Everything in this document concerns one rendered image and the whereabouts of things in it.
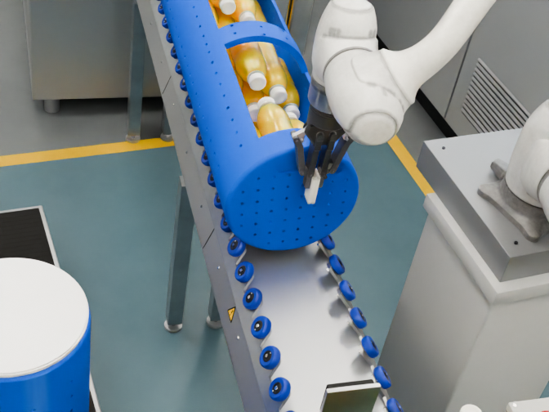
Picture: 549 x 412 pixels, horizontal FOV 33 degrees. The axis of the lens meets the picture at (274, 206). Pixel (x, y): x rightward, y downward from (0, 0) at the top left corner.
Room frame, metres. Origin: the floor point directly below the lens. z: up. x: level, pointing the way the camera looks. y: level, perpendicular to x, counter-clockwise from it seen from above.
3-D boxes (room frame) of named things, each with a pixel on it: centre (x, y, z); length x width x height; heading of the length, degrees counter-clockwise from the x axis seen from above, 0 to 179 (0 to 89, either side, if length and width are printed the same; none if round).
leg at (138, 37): (2.92, 0.61, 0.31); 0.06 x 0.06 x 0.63; 21
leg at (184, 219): (2.00, 0.25, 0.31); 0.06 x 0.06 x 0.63; 21
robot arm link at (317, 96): (1.43, -0.07, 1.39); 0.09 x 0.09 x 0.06
